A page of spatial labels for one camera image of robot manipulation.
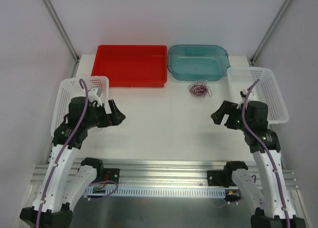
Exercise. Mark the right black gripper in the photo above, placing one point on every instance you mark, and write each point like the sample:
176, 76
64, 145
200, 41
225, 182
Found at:
229, 116

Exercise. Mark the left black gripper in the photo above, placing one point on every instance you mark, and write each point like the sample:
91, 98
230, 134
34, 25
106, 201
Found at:
108, 117

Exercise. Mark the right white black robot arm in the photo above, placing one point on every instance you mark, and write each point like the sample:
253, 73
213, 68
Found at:
271, 205

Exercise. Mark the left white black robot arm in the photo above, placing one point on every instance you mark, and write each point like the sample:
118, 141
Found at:
56, 199

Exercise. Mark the red plastic tray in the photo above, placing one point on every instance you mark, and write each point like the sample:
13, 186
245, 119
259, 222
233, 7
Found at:
132, 65

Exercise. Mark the left white perforated basket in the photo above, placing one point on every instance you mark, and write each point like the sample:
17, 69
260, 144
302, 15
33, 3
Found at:
70, 88

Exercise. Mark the white perforated basket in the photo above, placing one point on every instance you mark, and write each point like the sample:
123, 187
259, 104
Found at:
266, 90
70, 88

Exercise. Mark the right white perforated basket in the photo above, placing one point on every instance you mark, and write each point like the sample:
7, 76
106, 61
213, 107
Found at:
266, 90

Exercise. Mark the teal translucent plastic tub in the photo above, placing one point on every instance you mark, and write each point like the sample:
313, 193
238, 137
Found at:
197, 62

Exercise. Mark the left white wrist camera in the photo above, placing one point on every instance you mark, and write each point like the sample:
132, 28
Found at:
94, 96

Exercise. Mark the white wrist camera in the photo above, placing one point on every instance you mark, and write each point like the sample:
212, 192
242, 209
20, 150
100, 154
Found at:
94, 96
243, 95

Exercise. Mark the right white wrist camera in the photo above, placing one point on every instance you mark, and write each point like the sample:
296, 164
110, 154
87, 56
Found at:
243, 95

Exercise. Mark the aluminium mounting rail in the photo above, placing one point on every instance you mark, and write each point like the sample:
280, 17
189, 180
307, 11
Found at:
172, 174

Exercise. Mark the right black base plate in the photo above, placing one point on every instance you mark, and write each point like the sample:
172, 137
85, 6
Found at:
215, 178

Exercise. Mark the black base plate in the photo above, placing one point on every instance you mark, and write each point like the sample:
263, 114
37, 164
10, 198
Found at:
111, 174
215, 178

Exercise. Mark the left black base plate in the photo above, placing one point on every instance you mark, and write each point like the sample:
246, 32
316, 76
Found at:
111, 174

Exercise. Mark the right aluminium frame post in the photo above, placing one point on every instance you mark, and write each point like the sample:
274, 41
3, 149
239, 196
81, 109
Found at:
269, 32

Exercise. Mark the aluminium frame post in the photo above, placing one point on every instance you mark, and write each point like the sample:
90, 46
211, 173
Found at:
57, 22
269, 32

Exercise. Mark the white slotted cable duct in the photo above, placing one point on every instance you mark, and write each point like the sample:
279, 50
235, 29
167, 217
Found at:
170, 192

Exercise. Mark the left aluminium frame post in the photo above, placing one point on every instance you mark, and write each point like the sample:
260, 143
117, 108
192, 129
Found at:
57, 22

